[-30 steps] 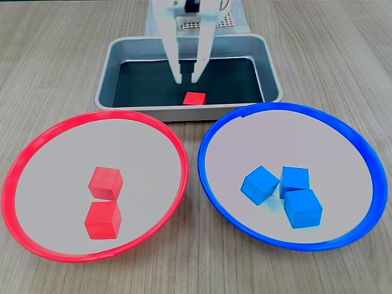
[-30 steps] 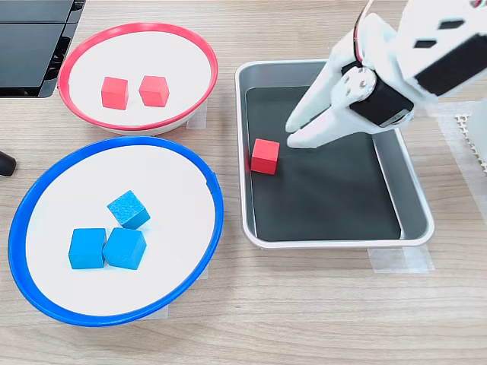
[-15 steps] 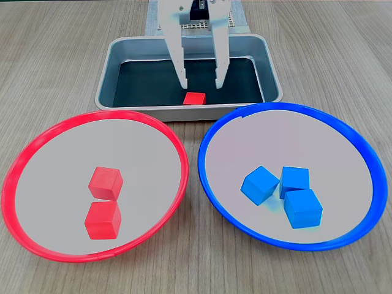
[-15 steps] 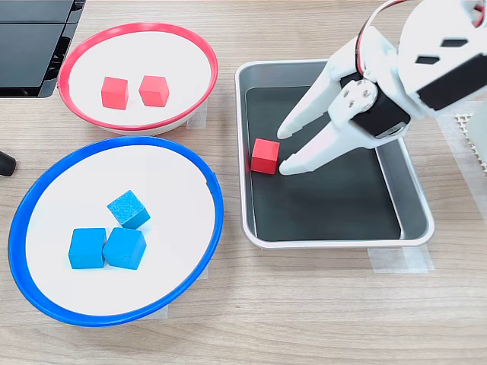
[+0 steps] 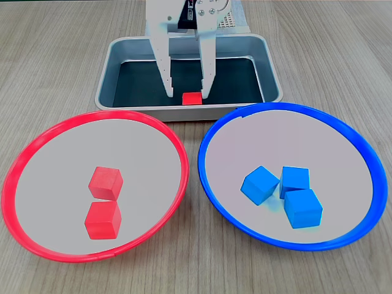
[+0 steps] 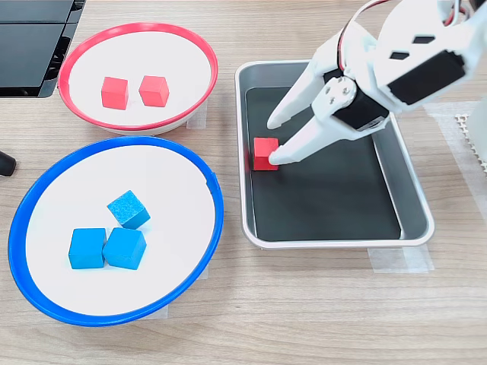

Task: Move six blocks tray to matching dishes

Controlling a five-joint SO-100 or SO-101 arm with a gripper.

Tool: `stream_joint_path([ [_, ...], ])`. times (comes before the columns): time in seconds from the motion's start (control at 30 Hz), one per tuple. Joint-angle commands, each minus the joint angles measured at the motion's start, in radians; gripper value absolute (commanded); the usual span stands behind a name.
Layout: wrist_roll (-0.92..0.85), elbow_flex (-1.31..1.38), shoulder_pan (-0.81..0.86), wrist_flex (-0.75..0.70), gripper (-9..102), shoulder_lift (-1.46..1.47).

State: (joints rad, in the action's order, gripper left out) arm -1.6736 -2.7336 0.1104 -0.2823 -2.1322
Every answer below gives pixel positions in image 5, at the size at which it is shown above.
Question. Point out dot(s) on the blue wooden cube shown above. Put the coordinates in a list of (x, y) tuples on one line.
[(303, 211), (295, 179), (258, 186)]

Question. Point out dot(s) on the red-rimmed white dish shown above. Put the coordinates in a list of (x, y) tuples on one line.
[(55, 183)]

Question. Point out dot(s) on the blue-rimmed white dish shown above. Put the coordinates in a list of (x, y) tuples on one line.
[(337, 168)]

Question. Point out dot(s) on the white mesh mat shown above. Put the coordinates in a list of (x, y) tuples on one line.
[(228, 21)]

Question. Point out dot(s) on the silver metal tray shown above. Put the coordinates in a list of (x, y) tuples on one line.
[(183, 114)]

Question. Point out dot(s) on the red wooden cube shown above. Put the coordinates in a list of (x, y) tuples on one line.
[(102, 222), (191, 99), (104, 183)]

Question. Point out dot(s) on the wide translucent tape patch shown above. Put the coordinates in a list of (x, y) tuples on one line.
[(241, 18)]

